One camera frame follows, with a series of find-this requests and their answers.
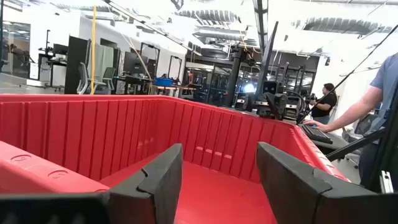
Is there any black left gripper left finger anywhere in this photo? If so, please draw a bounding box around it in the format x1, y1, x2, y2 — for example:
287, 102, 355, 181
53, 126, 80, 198
108, 142, 184, 224

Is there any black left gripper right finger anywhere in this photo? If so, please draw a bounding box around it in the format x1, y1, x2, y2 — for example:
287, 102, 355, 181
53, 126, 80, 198
256, 141, 398, 224

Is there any red plastic bin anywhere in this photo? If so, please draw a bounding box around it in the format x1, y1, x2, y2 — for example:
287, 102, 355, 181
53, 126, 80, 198
0, 93, 349, 224

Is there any blue storage bin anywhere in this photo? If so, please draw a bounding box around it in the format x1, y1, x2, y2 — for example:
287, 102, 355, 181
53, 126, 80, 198
154, 77, 174, 88

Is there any person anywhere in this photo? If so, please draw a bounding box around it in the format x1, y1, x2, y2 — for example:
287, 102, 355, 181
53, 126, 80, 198
303, 52, 398, 189
308, 82, 338, 125

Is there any black keyboard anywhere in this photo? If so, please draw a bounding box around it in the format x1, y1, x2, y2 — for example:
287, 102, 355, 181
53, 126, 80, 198
298, 123, 334, 145

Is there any grey desk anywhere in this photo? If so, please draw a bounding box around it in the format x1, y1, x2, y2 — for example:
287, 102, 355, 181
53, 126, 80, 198
310, 132, 354, 156

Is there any grey mesh office chair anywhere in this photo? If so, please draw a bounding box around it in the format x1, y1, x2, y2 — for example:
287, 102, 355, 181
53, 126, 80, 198
341, 112, 379, 170

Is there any wooden workbench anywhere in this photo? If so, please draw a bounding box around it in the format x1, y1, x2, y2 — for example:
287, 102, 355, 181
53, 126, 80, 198
149, 84, 197, 98

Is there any white office chair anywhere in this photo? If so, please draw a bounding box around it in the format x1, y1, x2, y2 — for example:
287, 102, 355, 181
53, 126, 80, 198
76, 62, 107, 95

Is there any black partition panel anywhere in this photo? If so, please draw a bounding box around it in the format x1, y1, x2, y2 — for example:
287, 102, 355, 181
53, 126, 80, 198
64, 35, 90, 95

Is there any yellow cable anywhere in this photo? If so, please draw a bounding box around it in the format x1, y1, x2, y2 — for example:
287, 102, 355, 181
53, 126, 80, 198
90, 4, 98, 95

